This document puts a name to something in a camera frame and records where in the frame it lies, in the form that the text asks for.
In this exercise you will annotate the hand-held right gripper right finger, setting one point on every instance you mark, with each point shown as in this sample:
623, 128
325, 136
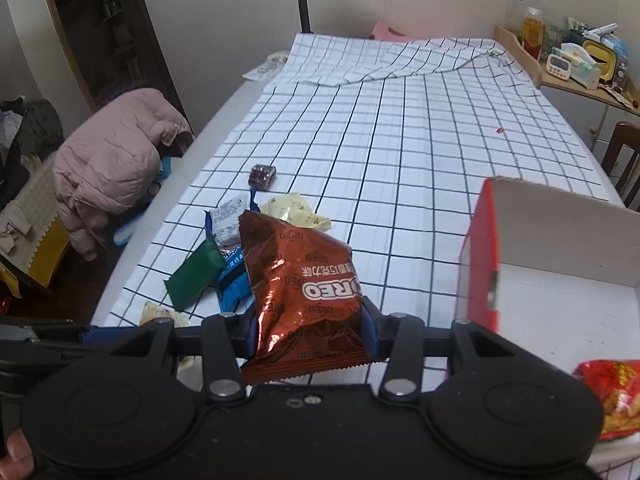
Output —
371, 330

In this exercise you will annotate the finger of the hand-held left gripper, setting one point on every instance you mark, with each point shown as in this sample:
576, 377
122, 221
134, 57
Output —
107, 334

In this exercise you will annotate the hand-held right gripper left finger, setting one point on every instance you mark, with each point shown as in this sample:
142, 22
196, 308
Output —
241, 334

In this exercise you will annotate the clear orange snack packet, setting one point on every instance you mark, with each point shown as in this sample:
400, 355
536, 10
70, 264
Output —
157, 315

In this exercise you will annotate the brown foil snack bag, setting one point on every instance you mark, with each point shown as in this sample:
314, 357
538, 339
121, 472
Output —
295, 285

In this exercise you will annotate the pale yellow snack packet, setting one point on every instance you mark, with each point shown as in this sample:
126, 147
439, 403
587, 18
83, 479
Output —
295, 210

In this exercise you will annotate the red and white box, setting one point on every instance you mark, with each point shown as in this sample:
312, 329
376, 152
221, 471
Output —
550, 240

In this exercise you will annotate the person's left hand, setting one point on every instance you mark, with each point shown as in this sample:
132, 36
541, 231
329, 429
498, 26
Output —
17, 452

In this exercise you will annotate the blue snack packet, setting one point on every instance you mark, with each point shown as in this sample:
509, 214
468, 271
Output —
232, 285

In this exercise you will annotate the green snack packet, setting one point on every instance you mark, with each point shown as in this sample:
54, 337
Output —
192, 275

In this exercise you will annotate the white label snack packet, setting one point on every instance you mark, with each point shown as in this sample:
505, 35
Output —
227, 220

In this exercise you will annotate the beige quilted cloth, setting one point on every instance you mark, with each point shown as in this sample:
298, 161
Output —
30, 210

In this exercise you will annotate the dark brown wrapped cake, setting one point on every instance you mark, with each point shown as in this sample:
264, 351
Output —
262, 176

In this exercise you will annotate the checkered white tablecloth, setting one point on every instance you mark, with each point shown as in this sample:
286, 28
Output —
400, 160

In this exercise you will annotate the pink padded jacket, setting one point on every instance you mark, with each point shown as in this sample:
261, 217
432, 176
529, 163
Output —
115, 160

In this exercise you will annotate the dark clothes pile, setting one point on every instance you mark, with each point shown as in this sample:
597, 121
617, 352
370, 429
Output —
35, 125

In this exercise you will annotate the red snack bag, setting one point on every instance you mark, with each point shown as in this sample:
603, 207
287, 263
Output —
615, 395

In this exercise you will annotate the flat clear plastic packet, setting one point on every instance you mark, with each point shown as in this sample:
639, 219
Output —
267, 66

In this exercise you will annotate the dark wooden bookshelf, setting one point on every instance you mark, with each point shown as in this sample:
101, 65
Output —
115, 35

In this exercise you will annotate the white cabinet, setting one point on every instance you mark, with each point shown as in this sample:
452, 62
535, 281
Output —
580, 115

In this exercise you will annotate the brown wooden chair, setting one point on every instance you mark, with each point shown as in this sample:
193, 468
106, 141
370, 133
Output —
622, 160

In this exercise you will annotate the wooden desktop shelf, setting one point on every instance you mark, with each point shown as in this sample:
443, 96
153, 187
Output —
530, 60

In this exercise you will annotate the white digital timer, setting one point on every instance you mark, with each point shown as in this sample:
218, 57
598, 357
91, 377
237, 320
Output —
558, 66

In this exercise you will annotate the orange liquid bottle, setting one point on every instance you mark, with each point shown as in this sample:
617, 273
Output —
533, 35

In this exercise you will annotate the white tissue holder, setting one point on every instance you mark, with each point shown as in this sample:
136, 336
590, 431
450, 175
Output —
580, 62

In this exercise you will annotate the clear glass globe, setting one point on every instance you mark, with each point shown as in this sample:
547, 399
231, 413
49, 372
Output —
520, 10

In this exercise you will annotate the yellow box container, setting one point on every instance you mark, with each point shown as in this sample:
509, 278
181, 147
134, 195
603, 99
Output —
600, 60

